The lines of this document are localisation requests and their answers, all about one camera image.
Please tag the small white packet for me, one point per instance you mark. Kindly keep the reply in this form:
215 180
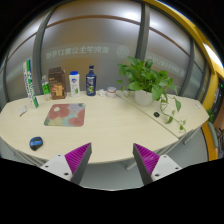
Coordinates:
22 110

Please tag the crumpled white wrapper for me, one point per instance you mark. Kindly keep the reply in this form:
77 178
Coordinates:
101 92

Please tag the white plant pot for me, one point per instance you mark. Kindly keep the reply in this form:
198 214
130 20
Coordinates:
143 98

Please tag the white shampoo bottle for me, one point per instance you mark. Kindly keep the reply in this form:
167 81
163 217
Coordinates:
74 79

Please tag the green pothos plant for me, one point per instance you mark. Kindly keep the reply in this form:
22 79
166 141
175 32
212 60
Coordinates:
139 76

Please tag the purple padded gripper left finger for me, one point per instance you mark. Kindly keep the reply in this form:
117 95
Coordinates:
70 166

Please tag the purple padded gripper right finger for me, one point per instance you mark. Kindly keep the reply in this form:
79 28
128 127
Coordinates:
152 166

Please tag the green white tall box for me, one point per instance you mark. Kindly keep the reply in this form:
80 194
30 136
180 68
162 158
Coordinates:
29 84

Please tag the small clear green bottle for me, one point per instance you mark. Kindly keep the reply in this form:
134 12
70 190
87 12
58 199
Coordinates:
45 85

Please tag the dark blue shampoo bottle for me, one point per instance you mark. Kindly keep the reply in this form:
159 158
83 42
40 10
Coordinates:
91 82

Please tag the brown coffee bag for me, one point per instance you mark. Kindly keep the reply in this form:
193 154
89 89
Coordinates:
56 78

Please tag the small white round jar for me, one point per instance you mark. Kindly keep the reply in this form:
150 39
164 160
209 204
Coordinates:
111 92

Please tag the blue black computer mouse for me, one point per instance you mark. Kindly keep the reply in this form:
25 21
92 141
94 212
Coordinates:
35 143

